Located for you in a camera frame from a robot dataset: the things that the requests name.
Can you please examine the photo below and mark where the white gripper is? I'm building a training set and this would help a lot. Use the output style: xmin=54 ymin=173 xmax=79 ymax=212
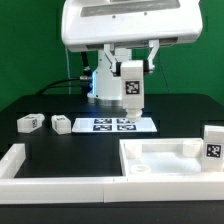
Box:
xmin=61 ymin=0 xmax=203 ymax=76

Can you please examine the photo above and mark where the white square table top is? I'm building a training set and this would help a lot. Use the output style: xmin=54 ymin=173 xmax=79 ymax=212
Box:
xmin=119 ymin=137 xmax=224 ymax=177

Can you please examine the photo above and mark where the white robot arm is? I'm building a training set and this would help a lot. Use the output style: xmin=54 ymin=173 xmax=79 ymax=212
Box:
xmin=61 ymin=0 xmax=203 ymax=106

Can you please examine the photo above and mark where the white fiducial marker sheet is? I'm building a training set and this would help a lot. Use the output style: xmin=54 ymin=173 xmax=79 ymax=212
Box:
xmin=72 ymin=117 xmax=157 ymax=133

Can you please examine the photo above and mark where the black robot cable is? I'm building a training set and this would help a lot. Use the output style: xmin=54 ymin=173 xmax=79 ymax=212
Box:
xmin=35 ymin=78 xmax=93 ymax=96

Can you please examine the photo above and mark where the white U-shaped fence wall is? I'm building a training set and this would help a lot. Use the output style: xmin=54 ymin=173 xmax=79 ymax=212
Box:
xmin=0 ymin=144 xmax=224 ymax=204

